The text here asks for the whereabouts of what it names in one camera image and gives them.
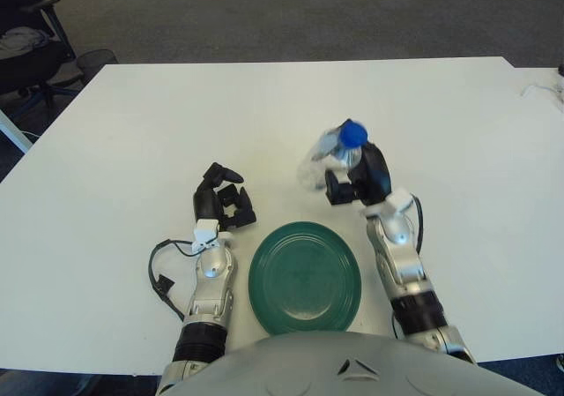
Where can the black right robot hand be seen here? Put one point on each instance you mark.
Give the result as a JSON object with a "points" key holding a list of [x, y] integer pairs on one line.
{"points": [[372, 175]]}

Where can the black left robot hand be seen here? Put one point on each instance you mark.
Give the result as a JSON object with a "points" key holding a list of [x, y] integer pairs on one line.
{"points": [[205, 199]]}

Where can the clear bottle with blue cap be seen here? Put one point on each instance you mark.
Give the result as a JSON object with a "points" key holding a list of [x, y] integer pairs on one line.
{"points": [[343, 144]]}

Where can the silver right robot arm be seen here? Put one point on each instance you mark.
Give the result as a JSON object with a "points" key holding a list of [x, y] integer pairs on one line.
{"points": [[401, 255]]}

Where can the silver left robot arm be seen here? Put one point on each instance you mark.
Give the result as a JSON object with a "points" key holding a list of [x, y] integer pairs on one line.
{"points": [[211, 277]]}

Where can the green round plate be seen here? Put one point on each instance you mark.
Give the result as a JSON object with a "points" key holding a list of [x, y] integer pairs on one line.
{"points": [[304, 281]]}

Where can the black mesh wastebasket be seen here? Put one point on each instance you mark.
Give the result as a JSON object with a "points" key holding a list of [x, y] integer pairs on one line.
{"points": [[94, 62]]}

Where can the grey robot torso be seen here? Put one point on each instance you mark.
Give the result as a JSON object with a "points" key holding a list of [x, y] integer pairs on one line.
{"points": [[352, 365]]}

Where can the white table leg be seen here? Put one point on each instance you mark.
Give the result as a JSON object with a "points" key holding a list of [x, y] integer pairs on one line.
{"points": [[13, 130]]}

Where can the black office chair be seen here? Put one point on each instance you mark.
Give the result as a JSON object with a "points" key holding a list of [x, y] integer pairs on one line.
{"points": [[39, 65]]}

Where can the grey cloth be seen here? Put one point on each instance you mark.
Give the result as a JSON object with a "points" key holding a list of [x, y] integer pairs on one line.
{"points": [[20, 39]]}

